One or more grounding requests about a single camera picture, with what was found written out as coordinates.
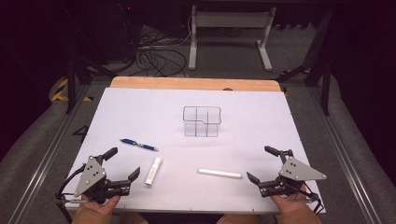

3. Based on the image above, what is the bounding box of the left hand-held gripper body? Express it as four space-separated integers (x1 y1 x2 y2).
73 155 132 205

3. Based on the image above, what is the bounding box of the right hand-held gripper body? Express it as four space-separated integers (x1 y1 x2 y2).
259 156 328 199

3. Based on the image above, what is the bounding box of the white tube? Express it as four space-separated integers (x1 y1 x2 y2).
145 157 163 187

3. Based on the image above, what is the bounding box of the blue pen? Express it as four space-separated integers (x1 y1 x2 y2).
120 138 160 152

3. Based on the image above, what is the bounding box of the white marker pen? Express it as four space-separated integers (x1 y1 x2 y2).
197 168 244 180

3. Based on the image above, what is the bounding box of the clear plastic organizer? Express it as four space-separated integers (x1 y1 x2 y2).
182 105 222 138

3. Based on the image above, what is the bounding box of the person's left hand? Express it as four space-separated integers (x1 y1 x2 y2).
81 194 121 217

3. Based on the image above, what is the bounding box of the person's right hand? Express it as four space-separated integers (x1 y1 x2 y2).
270 185 308 216

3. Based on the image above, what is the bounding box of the person's right leg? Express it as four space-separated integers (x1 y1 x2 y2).
217 214 262 224

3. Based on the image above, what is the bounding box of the white board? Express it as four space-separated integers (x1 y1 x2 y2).
56 87 327 215

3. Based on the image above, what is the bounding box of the yellow black hazard tape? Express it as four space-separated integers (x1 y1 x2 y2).
50 77 93 103

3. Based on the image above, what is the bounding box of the black metal stand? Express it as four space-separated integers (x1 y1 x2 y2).
64 6 118 115
276 8 333 116

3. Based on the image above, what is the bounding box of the wooden table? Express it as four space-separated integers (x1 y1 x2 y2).
109 77 282 92

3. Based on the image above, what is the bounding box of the dark equipment with red light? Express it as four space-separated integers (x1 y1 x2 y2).
102 0 142 63

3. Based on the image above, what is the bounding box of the white metal stand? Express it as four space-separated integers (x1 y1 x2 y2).
188 5 277 72

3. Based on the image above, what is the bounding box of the left hand-held gripper cable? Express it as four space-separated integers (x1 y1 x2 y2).
55 164 87 223

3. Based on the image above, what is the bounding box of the hand-held gripper cable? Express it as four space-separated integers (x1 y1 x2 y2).
300 183 325 216
55 164 87 223

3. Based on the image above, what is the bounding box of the right hand-held gripper cable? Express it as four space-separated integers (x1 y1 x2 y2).
300 183 325 216

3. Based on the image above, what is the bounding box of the aluminium floor rail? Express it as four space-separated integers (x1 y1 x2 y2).
7 85 92 224
306 87 387 224

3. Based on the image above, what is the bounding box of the tangle of floor cables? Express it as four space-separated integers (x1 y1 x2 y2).
124 15 194 78

